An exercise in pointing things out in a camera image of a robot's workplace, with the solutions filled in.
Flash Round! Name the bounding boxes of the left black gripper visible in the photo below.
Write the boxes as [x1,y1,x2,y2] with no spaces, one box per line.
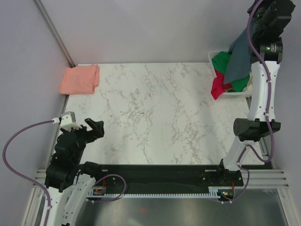
[61,117,104,163]

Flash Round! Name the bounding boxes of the blue-grey t-shirt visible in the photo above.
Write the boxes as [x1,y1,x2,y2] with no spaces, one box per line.
[224,28,251,83]

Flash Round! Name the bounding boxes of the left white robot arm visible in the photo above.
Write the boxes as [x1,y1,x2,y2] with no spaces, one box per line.
[42,115,104,226]

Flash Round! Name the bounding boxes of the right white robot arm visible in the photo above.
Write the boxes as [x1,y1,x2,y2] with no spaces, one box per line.
[215,0,295,186]

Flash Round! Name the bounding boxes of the folded salmon pink t-shirt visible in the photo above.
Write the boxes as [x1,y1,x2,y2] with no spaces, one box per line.
[59,65,100,95]

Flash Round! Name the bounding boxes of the green t-shirt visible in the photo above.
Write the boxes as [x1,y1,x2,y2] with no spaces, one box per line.
[212,51,237,83]

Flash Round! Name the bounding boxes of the white plastic laundry basket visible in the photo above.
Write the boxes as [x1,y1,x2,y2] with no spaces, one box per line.
[207,50,252,98]

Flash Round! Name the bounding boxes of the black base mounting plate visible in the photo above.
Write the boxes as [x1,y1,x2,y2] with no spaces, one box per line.
[80,162,244,195]

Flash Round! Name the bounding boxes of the magenta red t-shirt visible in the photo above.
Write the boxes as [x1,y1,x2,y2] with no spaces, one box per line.
[211,69,232,100]

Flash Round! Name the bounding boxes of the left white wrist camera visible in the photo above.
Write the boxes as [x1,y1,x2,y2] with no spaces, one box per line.
[60,112,82,131]

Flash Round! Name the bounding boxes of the white slotted cable duct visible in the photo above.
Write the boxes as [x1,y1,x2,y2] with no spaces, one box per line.
[87,188,235,201]

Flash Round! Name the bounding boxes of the left aluminium frame post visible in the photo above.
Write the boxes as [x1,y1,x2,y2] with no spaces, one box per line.
[32,0,75,68]

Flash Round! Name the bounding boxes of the aluminium front rail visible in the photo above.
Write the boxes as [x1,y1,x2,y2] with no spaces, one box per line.
[32,167,290,189]

